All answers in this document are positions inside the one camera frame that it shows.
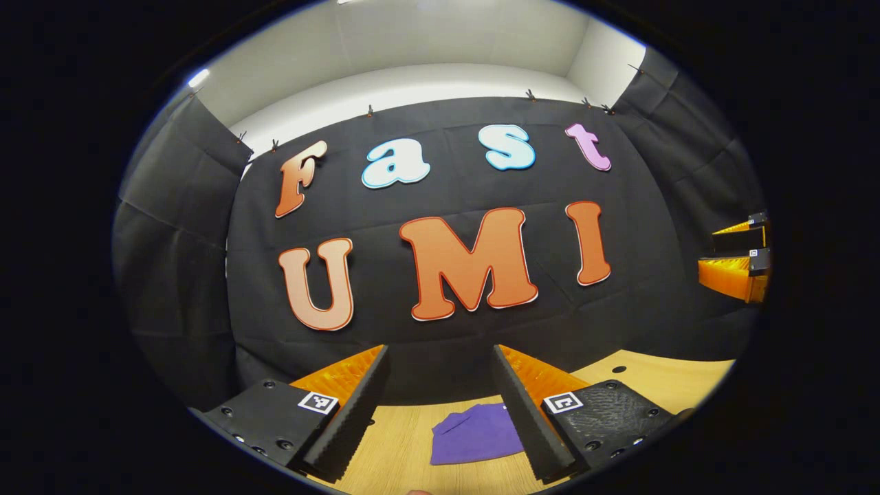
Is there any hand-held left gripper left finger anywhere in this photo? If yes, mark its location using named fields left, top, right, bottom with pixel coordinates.
left=203, top=344, right=391, bottom=483

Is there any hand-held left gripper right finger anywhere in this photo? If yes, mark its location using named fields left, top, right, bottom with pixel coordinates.
left=491, top=344, right=695, bottom=484

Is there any purple shirt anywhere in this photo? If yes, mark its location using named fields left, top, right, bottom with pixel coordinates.
left=430, top=403, right=527, bottom=466

